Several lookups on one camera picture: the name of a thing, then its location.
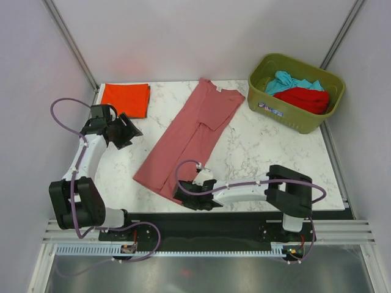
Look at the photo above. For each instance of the left aluminium frame post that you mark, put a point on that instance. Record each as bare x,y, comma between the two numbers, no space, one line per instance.
67,36

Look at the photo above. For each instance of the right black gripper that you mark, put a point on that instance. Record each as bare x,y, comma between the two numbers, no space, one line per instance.
190,205

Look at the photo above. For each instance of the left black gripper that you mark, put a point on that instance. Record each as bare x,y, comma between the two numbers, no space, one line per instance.
130,130

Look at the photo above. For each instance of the aluminium frame post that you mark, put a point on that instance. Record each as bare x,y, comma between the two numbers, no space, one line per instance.
67,36
342,32

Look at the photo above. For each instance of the pink t-shirt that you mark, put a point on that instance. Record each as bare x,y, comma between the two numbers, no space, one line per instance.
192,134

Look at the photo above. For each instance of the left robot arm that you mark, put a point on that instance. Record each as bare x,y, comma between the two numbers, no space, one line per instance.
75,198

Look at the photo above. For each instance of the folded orange t-shirt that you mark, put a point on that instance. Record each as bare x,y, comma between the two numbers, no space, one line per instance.
118,96

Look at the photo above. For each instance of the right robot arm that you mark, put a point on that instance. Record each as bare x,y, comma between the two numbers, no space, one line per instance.
285,189

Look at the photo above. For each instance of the red t-shirt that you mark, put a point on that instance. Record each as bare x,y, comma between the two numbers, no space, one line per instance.
313,101

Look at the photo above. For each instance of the olive green plastic basket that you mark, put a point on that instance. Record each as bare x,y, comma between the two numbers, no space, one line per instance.
287,114

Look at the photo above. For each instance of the white slotted cable duct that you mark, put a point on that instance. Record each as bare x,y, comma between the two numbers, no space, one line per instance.
118,250

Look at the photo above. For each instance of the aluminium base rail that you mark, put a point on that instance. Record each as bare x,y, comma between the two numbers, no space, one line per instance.
328,232

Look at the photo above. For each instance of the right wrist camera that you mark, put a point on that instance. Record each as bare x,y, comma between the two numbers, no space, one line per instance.
203,174

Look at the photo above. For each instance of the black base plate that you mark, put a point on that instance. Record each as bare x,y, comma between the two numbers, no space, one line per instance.
206,230

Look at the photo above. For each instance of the turquoise t-shirt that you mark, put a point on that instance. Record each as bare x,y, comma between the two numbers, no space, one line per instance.
283,81

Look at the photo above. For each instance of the right aluminium frame post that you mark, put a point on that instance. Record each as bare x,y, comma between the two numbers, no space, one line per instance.
342,32

